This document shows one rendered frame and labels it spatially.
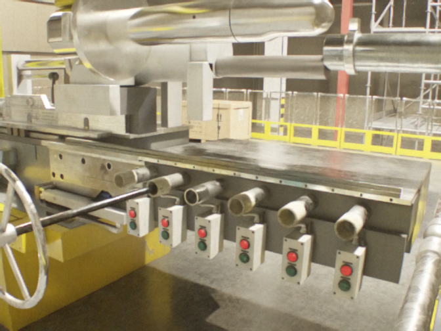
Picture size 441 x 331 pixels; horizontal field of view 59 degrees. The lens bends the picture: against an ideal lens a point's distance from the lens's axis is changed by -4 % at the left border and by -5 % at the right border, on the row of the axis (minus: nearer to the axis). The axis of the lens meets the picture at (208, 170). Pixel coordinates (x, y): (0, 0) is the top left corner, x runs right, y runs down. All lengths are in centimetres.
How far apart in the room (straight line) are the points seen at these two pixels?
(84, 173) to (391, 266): 142
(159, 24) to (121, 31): 18
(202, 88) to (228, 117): 586
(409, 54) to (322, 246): 66
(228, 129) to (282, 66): 598
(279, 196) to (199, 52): 65
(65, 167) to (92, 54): 82
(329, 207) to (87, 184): 119
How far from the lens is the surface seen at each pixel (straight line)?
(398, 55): 139
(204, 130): 777
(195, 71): 162
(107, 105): 180
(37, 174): 246
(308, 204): 128
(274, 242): 143
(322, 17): 113
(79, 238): 195
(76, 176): 210
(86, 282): 252
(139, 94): 191
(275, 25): 117
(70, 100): 199
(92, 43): 151
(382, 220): 132
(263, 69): 156
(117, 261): 264
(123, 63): 160
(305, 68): 149
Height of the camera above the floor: 125
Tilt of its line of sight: 13 degrees down
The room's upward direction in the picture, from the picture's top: 1 degrees clockwise
